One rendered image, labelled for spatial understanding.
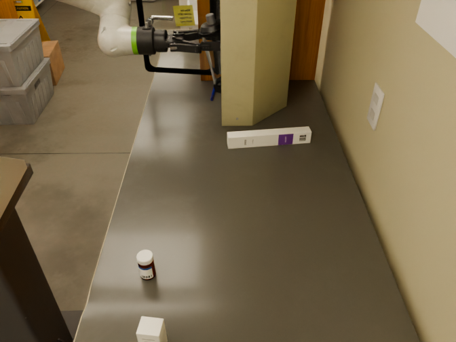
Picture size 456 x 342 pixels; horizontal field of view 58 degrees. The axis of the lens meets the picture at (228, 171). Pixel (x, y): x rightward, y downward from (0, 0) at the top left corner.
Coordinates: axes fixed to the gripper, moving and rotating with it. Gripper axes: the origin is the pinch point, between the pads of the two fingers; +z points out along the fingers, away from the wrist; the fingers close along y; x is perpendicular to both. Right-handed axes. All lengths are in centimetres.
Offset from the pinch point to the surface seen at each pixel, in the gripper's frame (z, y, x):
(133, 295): -17, -84, 26
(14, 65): -147, 141, 71
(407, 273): 45, -79, 25
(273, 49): 19.5, -6.8, 0.5
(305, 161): 29, -35, 26
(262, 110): 16.8, -9.7, 21.8
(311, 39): 38.4, 23.8, 8.5
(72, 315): -67, -30, 119
